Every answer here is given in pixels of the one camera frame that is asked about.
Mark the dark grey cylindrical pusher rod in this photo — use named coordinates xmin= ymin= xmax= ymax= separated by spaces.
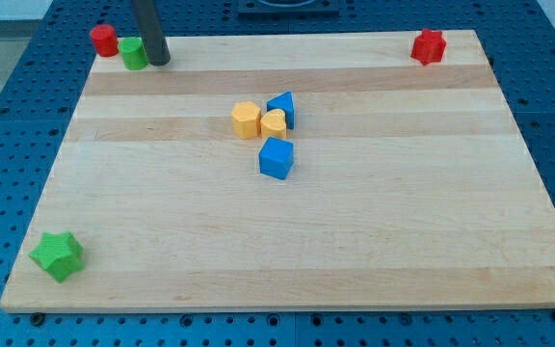
xmin=130 ymin=0 xmax=171 ymax=66

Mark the green star block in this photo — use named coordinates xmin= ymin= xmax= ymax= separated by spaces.
xmin=29 ymin=231 xmax=85 ymax=283

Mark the red star block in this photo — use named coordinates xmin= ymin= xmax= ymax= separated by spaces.
xmin=410 ymin=28 xmax=446 ymax=66

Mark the green cylinder block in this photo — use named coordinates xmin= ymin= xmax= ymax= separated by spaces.
xmin=118 ymin=37 xmax=148 ymax=70

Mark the red cylinder block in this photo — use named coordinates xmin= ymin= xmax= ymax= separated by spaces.
xmin=90 ymin=24 xmax=119 ymax=57

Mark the yellow hexagon block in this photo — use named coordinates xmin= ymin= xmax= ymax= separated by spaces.
xmin=231 ymin=101 xmax=261 ymax=139

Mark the blue triangle block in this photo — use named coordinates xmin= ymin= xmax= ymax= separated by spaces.
xmin=266 ymin=91 xmax=296 ymax=130

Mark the yellow heart block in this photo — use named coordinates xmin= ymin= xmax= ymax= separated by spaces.
xmin=260 ymin=108 xmax=287 ymax=140

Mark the blue cube block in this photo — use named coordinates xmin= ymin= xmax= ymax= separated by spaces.
xmin=258 ymin=137 xmax=294 ymax=180

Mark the light wooden board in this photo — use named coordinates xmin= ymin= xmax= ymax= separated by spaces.
xmin=0 ymin=30 xmax=555 ymax=313

